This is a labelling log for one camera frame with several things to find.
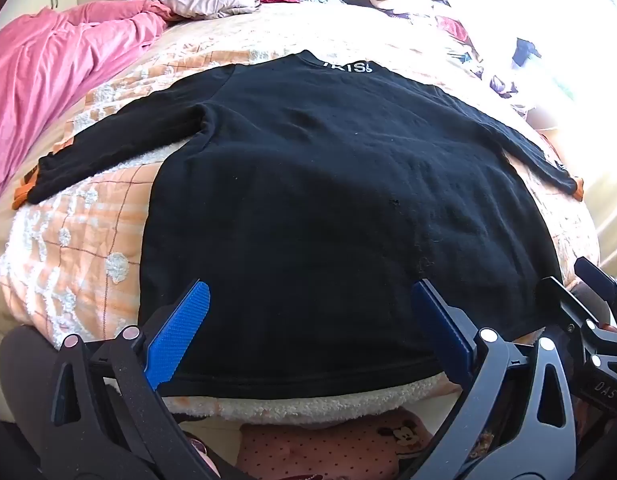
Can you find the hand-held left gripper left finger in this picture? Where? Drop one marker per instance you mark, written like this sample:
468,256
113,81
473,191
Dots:
181,332

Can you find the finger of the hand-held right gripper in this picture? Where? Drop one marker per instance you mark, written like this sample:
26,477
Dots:
598,275
563,302

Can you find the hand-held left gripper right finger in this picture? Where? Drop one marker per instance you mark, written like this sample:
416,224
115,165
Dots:
441,332

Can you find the black sweater with orange cuffs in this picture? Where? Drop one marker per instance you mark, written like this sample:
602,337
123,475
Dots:
313,185

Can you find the pile of mixed clothes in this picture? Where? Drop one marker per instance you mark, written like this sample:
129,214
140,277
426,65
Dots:
438,25

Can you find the orange plaid fleece blanket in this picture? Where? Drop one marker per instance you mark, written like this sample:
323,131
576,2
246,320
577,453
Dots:
78,240

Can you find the pink dotted pajama top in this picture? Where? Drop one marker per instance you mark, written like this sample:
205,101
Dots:
313,450

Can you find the pink duvet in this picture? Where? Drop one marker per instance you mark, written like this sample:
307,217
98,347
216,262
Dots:
38,70

